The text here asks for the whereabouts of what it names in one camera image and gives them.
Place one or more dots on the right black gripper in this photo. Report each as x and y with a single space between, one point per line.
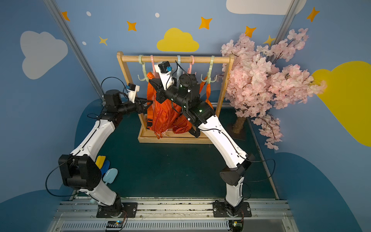
156 86

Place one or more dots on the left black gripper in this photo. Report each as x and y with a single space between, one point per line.
139 107

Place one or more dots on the dark orange waist bag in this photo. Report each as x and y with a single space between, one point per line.
160 116

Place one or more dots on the red orange waist bag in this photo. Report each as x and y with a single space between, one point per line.
181 125

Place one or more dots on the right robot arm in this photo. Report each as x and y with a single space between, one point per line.
202 116

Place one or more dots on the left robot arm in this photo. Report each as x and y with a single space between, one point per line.
79 169

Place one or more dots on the pink hook left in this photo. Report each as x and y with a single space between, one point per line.
153 66

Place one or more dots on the pink hook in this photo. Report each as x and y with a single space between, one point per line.
153 66
189 71

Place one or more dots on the blue hook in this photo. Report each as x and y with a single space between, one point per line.
178 72

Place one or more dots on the pink hook right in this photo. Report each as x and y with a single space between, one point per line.
189 71

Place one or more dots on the green hook left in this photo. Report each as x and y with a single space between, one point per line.
145 78

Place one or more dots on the green hook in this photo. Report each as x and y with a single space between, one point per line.
145 78
211 71

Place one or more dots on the green hook right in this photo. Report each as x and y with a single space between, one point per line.
211 71

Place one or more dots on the wooden hanging rack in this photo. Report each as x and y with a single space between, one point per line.
148 136

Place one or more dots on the yellow toy shovel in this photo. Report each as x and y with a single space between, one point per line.
100 161

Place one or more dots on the light blue toy shovel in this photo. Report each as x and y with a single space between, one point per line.
110 176

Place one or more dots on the pink blossom tree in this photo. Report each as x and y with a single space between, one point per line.
256 84

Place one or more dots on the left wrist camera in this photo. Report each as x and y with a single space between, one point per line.
132 91

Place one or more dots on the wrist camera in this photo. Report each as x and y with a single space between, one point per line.
132 91
164 69

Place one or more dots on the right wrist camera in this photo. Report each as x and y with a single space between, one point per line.
164 69

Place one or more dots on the left aluminium corner post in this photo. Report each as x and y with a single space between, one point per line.
66 31

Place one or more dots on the aluminium corner post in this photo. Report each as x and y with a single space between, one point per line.
289 16
66 31

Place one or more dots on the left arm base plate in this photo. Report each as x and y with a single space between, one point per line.
117 211

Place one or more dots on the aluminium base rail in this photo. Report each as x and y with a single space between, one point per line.
175 214

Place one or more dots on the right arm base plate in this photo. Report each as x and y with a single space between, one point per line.
225 210

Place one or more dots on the right aluminium corner post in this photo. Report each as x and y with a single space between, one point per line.
289 16

